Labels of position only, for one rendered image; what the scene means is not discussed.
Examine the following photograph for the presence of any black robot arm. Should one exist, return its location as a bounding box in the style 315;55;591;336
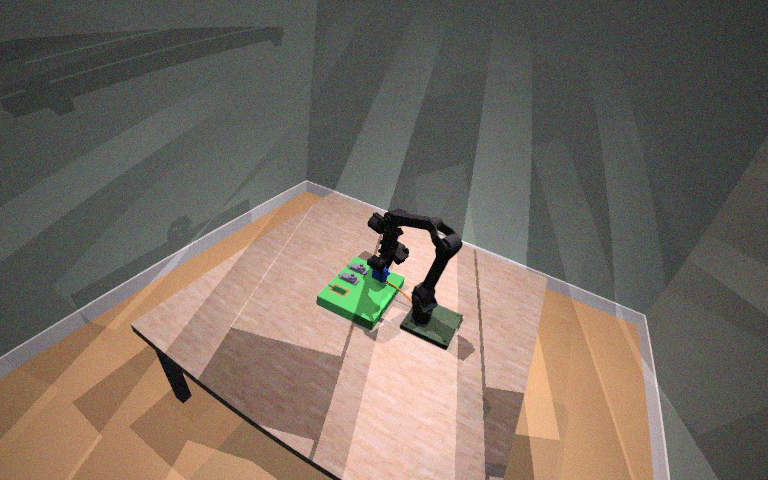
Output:
368;209;463;327

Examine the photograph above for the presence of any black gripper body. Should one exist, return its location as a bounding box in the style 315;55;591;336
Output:
367;239;406;271

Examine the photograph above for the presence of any light green flat panel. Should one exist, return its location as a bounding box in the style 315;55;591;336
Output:
317;257;405;331

